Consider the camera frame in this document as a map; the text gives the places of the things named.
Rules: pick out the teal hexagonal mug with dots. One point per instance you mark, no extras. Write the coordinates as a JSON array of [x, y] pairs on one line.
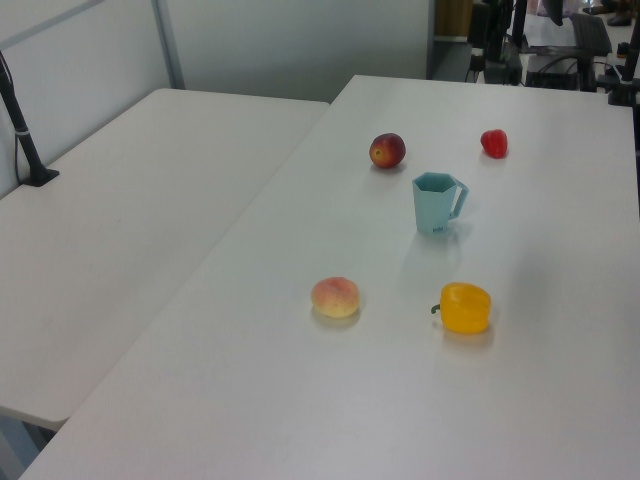
[[430, 207]]

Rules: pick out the pale pink peach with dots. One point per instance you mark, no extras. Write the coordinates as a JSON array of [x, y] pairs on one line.
[[335, 297]]

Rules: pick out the red apple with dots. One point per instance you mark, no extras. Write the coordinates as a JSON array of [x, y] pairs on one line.
[[387, 151]]

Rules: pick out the yellow bell pepper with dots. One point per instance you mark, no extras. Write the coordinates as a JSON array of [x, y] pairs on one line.
[[466, 309]]

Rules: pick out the white side table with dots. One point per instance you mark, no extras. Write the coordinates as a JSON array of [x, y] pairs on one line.
[[125, 225]]

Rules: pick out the red strawberry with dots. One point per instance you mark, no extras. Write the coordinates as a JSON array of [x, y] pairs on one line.
[[494, 143]]

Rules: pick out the tan wooden cabinet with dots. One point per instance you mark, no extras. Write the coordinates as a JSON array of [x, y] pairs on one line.
[[450, 17]]

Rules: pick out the black electronics box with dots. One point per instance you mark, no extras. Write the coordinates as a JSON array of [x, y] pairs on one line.
[[555, 72]]

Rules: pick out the black clamp stand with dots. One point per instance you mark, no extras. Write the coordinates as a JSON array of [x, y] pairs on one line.
[[622, 92]]

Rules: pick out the grey partition post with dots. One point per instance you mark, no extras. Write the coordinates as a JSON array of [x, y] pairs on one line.
[[169, 45]]

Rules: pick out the black camera pole with base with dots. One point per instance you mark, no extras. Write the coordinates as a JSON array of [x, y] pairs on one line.
[[27, 145]]

